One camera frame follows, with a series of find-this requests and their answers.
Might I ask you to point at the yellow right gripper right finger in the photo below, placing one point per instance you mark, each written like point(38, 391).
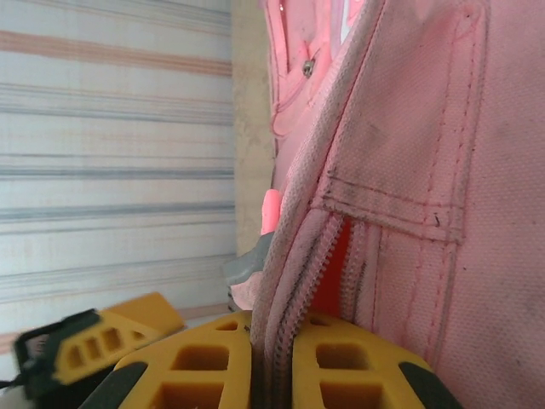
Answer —
point(349, 375)

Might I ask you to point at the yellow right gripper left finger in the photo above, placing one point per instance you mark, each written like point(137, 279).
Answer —
point(196, 375)

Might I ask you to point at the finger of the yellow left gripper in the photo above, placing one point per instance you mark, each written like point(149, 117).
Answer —
point(85, 349)
point(149, 313)

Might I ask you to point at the pink student backpack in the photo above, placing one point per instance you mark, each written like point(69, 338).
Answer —
point(404, 170)

